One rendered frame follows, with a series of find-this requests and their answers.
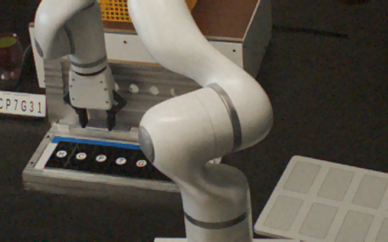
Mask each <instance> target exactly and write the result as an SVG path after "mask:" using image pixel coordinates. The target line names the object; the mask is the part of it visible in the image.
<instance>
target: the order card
mask: <svg viewBox="0 0 388 242"><path fill-rule="evenodd" d="M0 113H14V114H21V115H29V116H46V96H45V95H35V94H27V93H10V91H1V90H0Z"/></svg>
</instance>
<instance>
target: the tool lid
mask: <svg viewBox="0 0 388 242"><path fill-rule="evenodd" d="M67 57H70V56H65V57H61V58H58V59H56V60H45V59H43V61H44V78H45V87H46V96H47V105H48V122H50V123H56V122H57V121H58V120H64V121H68V124H71V125H78V126H80V125H81V124H80V123H79V118H78V114H76V111H75V110H74V109H73V108H72V107H71V105H70V104H69V103H67V102H65V101H64V100H63V97H64V95H65V94H66V93H67V92H68V91H69V90H70V69H71V62H67ZM107 63H108V66H109V68H110V70H111V71H112V74H113V79H114V83H116V84H117V86H118V90H116V92H117V93H118V94H119V95H120V96H121V97H123V98H124V99H125V100H126V101H127V104H126V106H125V107H123V108H122V109H121V110H119V112H117V113H116V114H115V115H116V122H117V123H116V125H115V126H114V127H113V129H125V130H128V129H129V128H130V127H136V128H139V127H140V123H141V120H142V118H143V116H144V114H145V113H146V112H147V111H148V110H149V109H151V108H153V107H154V106H155V105H156V104H158V103H161V102H163V101H166V100H170V99H172V98H175V97H178V96H182V95H185V94H187V93H191V92H192V90H199V89H202V88H203V87H202V86H201V85H200V84H199V83H197V82H195V81H194V80H193V79H192V78H190V77H187V76H185V75H182V74H178V73H176V72H173V71H171V70H168V69H166V68H165V67H162V66H160V64H159V63H153V62H142V61H133V60H114V59H107ZM131 85H136V86H137V87H138V88H139V90H138V91H136V92H135V93H134V91H132V90H131V89H130V86H131ZM151 87H156V88H157V89H158V94H154V93H152V91H151V89H150V88H151ZM172 88H175V89H177V90H178V91H179V95H178V96H173V95H172V94H171V93H170V90H171V89H172ZM87 115H88V124H87V125H86V130H90V131H98V132H105V133H110V132H111V131H108V129H107V113H106V111H105V110H92V109H87Z"/></svg>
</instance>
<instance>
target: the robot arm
mask: <svg viewBox="0 0 388 242"><path fill-rule="evenodd" d="M127 4H128V10H129V14H130V18H131V21H132V22H133V26H134V28H135V30H136V32H137V33H138V35H139V36H140V40H141V41H142V43H143V46H144V47H145V48H146V50H147V52H148V54H149V55H151V56H152V58H153V59H154V60H155V61H157V62H158V63H159V64H160V66H162V67H165V68H166V69H168V70H171V71H173V72H176V73H178V74H182V75H185V76H187V77H190V78H192V79H193V80H194V81H195V82H197V83H199V84H200V85H201V86H202V87H203V88H202V89H199V90H195V91H193V92H192V93H187V94H185V95H182V96H178V97H175V98H172V99H170V100H166V101H163V102H161V103H158V104H156V105H155V106H154V107H153V108H151V109H149V110H148V111H147V112H146V113H145V114H144V116H143V118H142V120H141V123H140V128H139V134H138V137H139V141H140V148H141V150H142V151H143V153H144V155H145V156H146V157H147V160H149V161H150V162H151V163H152V164H153V165H154V166H155V167H156V168H158V169H159V170H160V171H161V172H162V173H163V174H164V175H166V176H168V177H169V178H171V179H172V180H173V181H174V182H175V183H176V184H177V185H178V186H179V188H180V191H181V193H182V202H183V209H184V218H185V225H186V238H187V242H253V233H252V209H251V198H250V191H249V185H248V180H247V178H246V176H244V174H243V172H242V171H241V170H240V169H238V168H236V167H234V166H230V165H224V164H217V163H210V162H209V161H212V160H214V159H216V158H218V157H221V156H224V155H228V154H230V153H233V152H237V151H239V150H242V149H247V148H249V147H251V146H252V145H254V144H255V143H257V142H260V141H261V140H263V138H265V137H266V136H267V134H268V132H269V130H270V128H271V126H272V122H274V110H273V109H272V108H271V102H270V100H269V98H268V95H266V93H265V91H264V89H263V88H262V87H261V85H260V84H259V83H257V82H256V81H255V80H254V79H253V77H252V76H251V75H249V74H248V73H247V72H246V71H244V70H243V69H241V68H240V67H239V66H238V65H237V64H236V63H235V62H233V61H232V60H229V59H228V58H227V57H226V56H225V55H223V54H222V53H221V52H219V50H217V49H216V48H215V47H213V46H212V45H211V44H210V43H209V42H208V41H207V39H206V37H204V36H203V34H202V33H201V31H200V30H199V28H198V27H197V25H196V22H195V20H194V18H193V16H192V14H190V12H189V8H188V6H187V4H186V2H185V0H128V2H127ZM35 47H36V50H37V52H38V55H39V56H40V57H42V58H43V59H45V60H49V61H50V60H56V59H58V58H61V57H65V56H68V55H70V57H67V62H71V69H70V90H69V91H68V92H67V93H66V94H65V95H64V97H63V100H64V101H65V102H67V103H69V104H70V105H71V107H72V108H73V109H74V110H75V111H76V114H78V118H79V123H80V124H81V128H82V129H84V128H85V127H86V125H87V124H88V115H87V109H92V110H105V111H106V113H107V129H108V131H112V129H113V127H114V126H115V125H116V123H117V122H116V115H115V114H116V113H117V112H119V110H121V109H122V108H123V107H125V106H126V104H127V101H126V100H125V99H124V98H123V97H121V96H120V95H119V94H118V93H117V92H116V87H115V83H114V79H113V74H112V71H111V70H110V68H109V66H108V63H107V51H106V45H105V38H104V27H103V20H102V14H101V6H100V2H99V1H98V0H43V1H42V2H41V4H40V5H39V6H38V10H37V12H36V16H35ZM114 100H116V101H117V102H118V104H116V105H114V103H113V101H114Z"/></svg>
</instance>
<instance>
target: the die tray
mask: <svg viewBox="0 0 388 242"><path fill-rule="evenodd" d="M255 233H256V234H261V235H265V236H269V237H274V238H279V239H299V240H300V242H388V173H384V172H376V171H372V170H368V169H364V168H356V167H352V166H348V165H340V164H336V163H332V162H324V160H320V159H312V158H308V157H304V156H299V155H295V156H293V157H292V158H291V161H290V163H289V165H287V167H286V169H285V170H284V172H283V175H282V176H281V179H280V181H279V182H278V184H277V186H276V189H275V190H274V191H273V192H272V194H271V197H270V198H269V199H268V203H267V204H266V206H265V208H264V210H263V212H262V213H261V216H259V218H258V220H257V222H256V223H255Z"/></svg>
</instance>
